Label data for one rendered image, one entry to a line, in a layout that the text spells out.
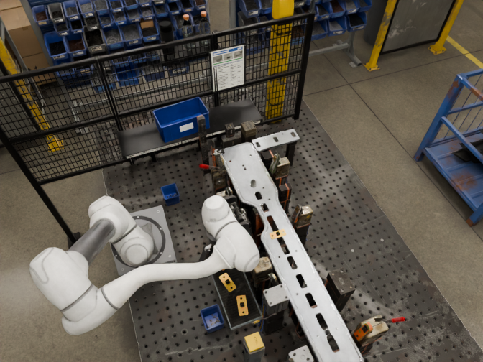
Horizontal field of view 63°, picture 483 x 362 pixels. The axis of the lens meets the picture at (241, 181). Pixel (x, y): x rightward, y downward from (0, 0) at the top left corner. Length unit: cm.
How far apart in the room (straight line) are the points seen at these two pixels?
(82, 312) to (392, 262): 168
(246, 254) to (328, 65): 372
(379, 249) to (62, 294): 174
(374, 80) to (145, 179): 296
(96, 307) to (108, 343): 152
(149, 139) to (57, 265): 121
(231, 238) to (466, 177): 278
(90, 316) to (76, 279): 14
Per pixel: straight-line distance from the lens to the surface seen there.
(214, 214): 138
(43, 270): 148
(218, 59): 243
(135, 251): 199
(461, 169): 387
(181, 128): 240
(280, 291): 180
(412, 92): 473
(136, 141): 249
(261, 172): 229
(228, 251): 135
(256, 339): 168
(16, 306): 337
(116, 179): 276
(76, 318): 152
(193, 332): 218
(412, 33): 504
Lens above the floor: 278
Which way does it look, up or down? 52 degrees down
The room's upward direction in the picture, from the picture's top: straight up
